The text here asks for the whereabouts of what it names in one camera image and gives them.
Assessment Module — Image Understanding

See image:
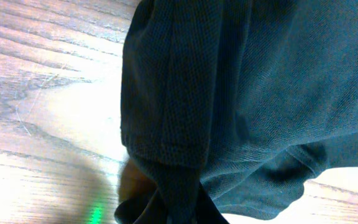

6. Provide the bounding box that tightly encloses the black t-shirt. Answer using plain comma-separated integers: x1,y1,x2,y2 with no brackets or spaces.
116,0,358,223

